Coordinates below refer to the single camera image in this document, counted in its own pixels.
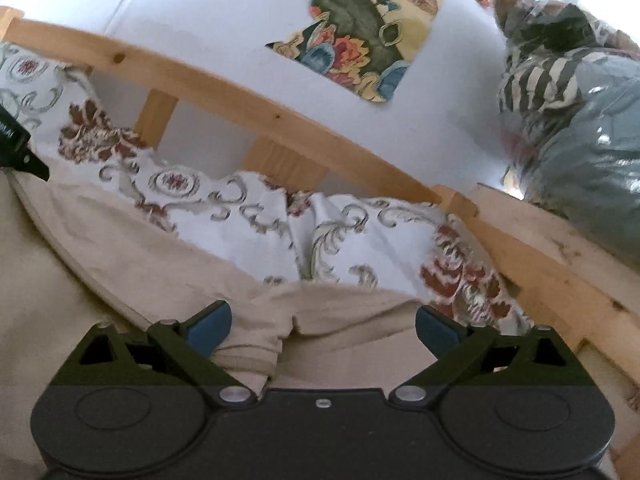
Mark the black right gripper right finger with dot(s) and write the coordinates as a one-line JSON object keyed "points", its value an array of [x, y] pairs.
{"points": [[480, 356]]}

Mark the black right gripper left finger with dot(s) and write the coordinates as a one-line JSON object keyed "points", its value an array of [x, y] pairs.
{"points": [[167, 365]]}

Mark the beige hooded zip jacket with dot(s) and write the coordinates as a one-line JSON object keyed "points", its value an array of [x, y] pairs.
{"points": [[73, 256]]}

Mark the bagged clothes pile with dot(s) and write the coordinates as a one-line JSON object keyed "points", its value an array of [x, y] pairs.
{"points": [[569, 110]]}

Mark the floral patterned bed sheet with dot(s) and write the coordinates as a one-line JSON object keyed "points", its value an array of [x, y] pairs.
{"points": [[273, 235]]}

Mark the wooden bedside shelf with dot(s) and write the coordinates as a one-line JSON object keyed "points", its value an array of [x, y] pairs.
{"points": [[559, 240]]}

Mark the wooden bed headboard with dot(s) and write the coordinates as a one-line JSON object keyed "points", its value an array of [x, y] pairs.
{"points": [[298, 153]]}

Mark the floral painting wall poster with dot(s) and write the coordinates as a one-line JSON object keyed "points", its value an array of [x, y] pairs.
{"points": [[365, 46]]}

